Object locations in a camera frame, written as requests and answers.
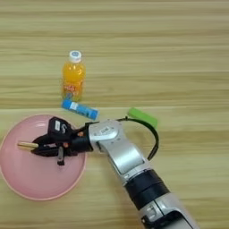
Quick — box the black box white label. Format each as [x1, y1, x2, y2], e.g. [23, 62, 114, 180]
[47, 116, 73, 141]

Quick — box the blue cylindrical tube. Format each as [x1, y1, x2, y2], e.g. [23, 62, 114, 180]
[60, 98, 99, 121]

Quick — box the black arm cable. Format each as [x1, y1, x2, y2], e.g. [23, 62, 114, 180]
[115, 116, 160, 162]

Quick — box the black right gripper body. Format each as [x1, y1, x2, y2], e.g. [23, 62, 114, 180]
[55, 123, 94, 166]

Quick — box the pink round plate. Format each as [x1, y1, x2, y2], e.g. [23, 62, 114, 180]
[0, 114, 89, 201]

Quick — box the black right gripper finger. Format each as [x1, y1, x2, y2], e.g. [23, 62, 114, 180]
[30, 133, 61, 148]
[30, 145, 60, 158]

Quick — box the yellow handled screwdriver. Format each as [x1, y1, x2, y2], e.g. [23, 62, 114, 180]
[16, 140, 40, 150]

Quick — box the orange juice bottle white cap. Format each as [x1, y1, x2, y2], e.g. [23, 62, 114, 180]
[61, 49, 87, 103]

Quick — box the green flat plastic piece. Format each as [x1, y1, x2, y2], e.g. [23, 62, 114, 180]
[127, 106, 159, 130]

